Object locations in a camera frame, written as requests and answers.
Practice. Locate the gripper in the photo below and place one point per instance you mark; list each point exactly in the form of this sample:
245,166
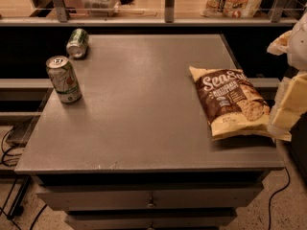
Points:
299,47

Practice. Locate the brown sea salt chip bag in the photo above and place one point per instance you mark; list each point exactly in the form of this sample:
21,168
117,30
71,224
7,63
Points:
231,104

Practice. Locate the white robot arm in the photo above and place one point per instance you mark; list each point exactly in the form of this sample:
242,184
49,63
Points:
296,56

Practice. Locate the colourful snack bag on shelf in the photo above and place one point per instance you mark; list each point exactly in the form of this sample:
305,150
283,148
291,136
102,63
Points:
231,8

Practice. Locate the green soda can lying down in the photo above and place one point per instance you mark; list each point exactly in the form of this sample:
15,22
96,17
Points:
77,44

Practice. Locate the white green upright soda can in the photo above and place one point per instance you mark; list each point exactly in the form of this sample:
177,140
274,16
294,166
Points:
63,78

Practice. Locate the grey drawer cabinet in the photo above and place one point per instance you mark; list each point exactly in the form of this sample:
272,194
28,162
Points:
140,123

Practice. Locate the upper drawer with knob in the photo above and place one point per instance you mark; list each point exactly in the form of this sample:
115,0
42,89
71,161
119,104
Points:
96,198

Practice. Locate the drawer with knob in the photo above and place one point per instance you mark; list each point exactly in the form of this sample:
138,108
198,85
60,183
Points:
151,220
96,198

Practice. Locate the clear plastic container on shelf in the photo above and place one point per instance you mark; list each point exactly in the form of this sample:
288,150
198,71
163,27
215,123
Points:
100,8

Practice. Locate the lower drawer with knob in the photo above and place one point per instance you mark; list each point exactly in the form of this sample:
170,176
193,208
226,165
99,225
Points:
151,220

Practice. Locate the metal shelf rail frame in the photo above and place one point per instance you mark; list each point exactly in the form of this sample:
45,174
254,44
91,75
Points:
141,13

